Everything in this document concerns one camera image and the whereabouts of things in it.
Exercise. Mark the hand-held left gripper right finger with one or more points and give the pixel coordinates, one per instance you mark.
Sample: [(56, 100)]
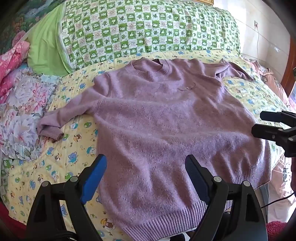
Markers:
[(196, 176)]

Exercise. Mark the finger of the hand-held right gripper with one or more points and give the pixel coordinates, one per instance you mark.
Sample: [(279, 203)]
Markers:
[(270, 133), (277, 117)]

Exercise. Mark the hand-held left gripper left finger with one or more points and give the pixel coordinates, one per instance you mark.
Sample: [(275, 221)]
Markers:
[(96, 176)]

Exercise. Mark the purple knit sweater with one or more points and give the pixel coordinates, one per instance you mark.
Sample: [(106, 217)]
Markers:
[(150, 127)]

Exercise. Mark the pink printed cloth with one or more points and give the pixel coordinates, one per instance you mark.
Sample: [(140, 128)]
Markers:
[(274, 85)]

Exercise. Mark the yellow bear-print bed sheet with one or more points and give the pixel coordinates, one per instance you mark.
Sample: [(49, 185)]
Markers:
[(69, 148)]

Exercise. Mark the red fuzzy cloth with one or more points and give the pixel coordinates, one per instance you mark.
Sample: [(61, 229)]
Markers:
[(277, 231)]

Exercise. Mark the pastel floral blanket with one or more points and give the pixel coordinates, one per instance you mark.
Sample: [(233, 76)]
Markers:
[(23, 109)]

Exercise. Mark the light green pillow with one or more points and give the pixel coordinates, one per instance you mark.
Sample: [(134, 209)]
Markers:
[(44, 46)]

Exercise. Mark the pink floral blanket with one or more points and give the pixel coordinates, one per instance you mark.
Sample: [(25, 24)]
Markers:
[(11, 60)]

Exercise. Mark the brown wooden frame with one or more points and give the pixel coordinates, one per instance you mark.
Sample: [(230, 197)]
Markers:
[(288, 69)]

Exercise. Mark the white wall socket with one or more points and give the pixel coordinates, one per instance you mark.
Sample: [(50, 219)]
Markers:
[(256, 23)]

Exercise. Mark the gold picture frame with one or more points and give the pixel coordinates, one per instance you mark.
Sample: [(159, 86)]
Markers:
[(208, 1)]

